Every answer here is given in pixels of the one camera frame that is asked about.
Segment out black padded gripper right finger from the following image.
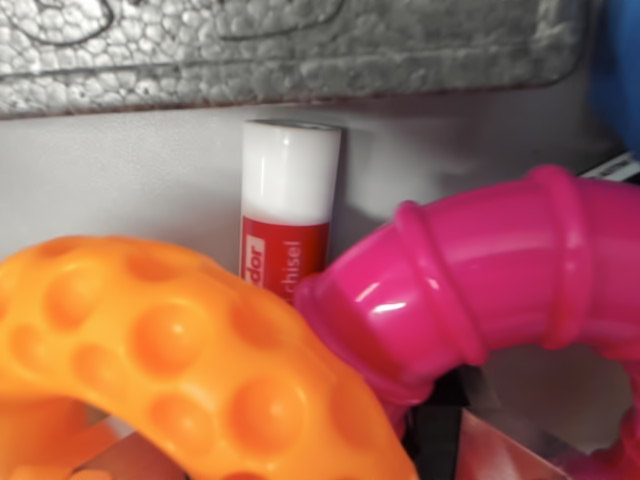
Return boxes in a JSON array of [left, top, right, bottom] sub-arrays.
[[405, 367, 571, 480]]

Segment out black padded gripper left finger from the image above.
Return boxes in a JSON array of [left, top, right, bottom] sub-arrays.
[[72, 424, 189, 480]]

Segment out orange dimpled rubber ring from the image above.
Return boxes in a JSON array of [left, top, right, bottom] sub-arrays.
[[0, 235, 419, 480]]

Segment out pink ribbed plastic ring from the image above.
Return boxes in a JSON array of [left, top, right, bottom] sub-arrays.
[[293, 164, 640, 480]]

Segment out red dry-erase marker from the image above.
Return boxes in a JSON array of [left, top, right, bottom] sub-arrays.
[[238, 119, 344, 306]]

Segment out blue foam polyhedron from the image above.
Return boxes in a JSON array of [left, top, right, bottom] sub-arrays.
[[588, 0, 640, 151]]

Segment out grey foam eraser block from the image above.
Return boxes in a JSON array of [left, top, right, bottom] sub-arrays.
[[0, 0, 589, 119]]

